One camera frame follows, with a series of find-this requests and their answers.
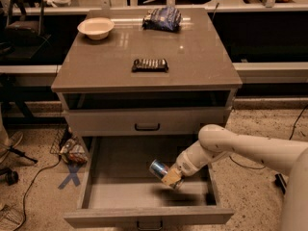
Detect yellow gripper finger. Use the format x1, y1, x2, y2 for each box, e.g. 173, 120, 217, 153
162, 167, 182, 189

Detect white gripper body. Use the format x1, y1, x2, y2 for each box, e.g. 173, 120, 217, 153
171, 150, 200, 177

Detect blue silver redbull can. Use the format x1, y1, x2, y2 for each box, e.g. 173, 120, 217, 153
149, 160, 171, 181

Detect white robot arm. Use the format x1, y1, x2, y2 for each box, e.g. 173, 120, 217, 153
162, 124, 308, 231

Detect open grey lower drawer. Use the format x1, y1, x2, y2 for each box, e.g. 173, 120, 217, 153
64, 135, 234, 231

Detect grey drawer cabinet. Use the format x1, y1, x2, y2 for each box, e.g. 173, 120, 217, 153
50, 7, 244, 231

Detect closed grey upper drawer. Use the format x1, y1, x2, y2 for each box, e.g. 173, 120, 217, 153
64, 107, 231, 137

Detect black pole on floor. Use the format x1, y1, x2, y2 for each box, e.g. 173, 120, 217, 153
274, 173, 287, 193

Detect blue tape cross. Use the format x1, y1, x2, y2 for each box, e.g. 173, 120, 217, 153
59, 165, 81, 190

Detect snack packets on floor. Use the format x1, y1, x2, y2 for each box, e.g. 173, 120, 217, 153
60, 139, 88, 165

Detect black snack bar wrapper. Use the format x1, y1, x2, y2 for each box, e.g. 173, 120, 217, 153
132, 59, 168, 72

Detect blue chip bag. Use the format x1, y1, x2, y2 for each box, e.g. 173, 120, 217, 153
142, 7, 182, 32

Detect white bowl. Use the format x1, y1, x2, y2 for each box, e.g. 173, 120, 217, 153
77, 17, 115, 40

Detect black chair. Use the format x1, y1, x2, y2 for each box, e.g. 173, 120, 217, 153
1, 0, 49, 62

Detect black cable left floor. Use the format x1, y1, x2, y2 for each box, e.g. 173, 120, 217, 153
13, 156, 63, 231

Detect wire basket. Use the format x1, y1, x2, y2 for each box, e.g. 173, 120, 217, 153
49, 126, 71, 154

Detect black cable on floor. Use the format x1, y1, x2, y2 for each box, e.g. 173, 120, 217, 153
228, 103, 308, 171

